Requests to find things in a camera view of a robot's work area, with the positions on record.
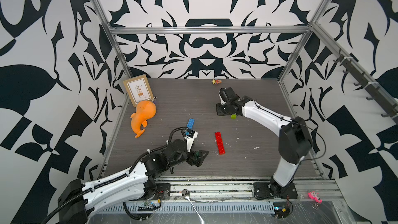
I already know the red lego brick top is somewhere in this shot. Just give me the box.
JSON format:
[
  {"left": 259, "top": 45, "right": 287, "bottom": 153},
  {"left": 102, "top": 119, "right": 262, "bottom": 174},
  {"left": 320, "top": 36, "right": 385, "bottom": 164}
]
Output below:
[{"left": 215, "top": 132, "right": 222, "bottom": 145}]

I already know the red lego brick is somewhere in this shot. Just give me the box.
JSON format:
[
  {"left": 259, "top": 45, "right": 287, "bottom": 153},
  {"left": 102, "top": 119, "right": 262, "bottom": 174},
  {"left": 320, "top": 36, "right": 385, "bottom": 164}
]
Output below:
[
  {"left": 215, "top": 132, "right": 222, "bottom": 145},
  {"left": 217, "top": 143, "right": 226, "bottom": 155}
]

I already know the blue lego brick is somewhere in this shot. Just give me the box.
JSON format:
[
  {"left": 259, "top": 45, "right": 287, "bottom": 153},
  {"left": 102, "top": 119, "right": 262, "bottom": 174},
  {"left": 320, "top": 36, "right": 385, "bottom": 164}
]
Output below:
[{"left": 187, "top": 118, "right": 195, "bottom": 129}]

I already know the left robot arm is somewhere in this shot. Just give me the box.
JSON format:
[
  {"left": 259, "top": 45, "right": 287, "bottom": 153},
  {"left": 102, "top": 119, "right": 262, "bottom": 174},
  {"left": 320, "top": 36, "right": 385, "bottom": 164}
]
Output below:
[{"left": 42, "top": 127, "right": 208, "bottom": 224}]

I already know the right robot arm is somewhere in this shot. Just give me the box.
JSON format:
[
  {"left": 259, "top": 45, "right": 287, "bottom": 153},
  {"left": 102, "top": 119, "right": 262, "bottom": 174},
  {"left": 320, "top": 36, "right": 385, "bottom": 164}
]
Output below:
[{"left": 216, "top": 87, "right": 314, "bottom": 200}]

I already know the small toy figure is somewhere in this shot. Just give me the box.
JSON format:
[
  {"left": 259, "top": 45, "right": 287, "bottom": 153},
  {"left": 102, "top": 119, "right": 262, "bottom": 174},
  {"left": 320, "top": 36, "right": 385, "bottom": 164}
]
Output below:
[{"left": 212, "top": 79, "right": 222, "bottom": 85}]

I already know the metal spoon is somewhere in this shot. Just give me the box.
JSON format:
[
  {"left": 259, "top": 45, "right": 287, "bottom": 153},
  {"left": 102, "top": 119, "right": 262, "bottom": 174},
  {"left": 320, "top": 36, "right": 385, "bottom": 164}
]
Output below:
[{"left": 181, "top": 189, "right": 205, "bottom": 224}]

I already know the orange whale plush toy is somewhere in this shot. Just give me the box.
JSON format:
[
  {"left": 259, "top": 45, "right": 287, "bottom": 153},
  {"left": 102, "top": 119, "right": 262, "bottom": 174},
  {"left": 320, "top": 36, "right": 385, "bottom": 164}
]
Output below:
[{"left": 131, "top": 101, "right": 157, "bottom": 138}]

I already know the framed plant picture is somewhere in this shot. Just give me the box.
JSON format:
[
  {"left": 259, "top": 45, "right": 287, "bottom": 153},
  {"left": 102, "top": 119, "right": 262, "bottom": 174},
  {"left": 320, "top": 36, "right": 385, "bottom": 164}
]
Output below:
[{"left": 123, "top": 75, "right": 154, "bottom": 107}]

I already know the pink clip toy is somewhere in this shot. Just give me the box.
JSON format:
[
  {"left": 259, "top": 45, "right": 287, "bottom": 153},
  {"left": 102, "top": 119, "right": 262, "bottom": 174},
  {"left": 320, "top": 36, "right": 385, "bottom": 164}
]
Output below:
[{"left": 308, "top": 191, "right": 322, "bottom": 204}]

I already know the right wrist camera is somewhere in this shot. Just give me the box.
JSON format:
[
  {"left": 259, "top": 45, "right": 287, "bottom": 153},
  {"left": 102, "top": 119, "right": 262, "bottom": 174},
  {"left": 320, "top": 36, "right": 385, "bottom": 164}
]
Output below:
[{"left": 219, "top": 95, "right": 227, "bottom": 105}]

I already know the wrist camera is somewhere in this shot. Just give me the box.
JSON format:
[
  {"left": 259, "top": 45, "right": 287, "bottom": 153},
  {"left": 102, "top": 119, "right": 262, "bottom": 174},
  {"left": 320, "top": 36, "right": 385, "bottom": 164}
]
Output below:
[
  {"left": 219, "top": 95, "right": 227, "bottom": 105},
  {"left": 184, "top": 128, "right": 198, "bottom": 152}
]

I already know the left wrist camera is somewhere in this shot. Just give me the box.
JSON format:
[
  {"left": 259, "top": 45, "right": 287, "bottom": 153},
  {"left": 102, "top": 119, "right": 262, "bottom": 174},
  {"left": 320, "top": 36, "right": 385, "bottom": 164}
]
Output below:
[{"left": 184, "top": 128, "right": 198, "bottom": 152}]

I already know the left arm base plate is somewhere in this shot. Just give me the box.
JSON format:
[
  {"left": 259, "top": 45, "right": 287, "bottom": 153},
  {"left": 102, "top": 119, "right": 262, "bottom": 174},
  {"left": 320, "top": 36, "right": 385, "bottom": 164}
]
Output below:
[{"left": 146, "top": 183, "right": 171, "bottom": 201}]

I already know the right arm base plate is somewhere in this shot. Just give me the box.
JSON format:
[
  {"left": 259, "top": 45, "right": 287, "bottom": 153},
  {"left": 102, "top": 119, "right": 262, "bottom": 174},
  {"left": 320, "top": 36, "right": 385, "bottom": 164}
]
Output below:
[{"left": 254, "top": 183, "right": 298, "bottom": 200}]

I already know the wall hook rack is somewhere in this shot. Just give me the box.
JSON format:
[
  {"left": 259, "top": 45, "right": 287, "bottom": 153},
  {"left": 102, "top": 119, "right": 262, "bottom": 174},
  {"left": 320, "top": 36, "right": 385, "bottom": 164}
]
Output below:
[{"left": 334, "top": 48, "right": 398, "bottom": 124}]

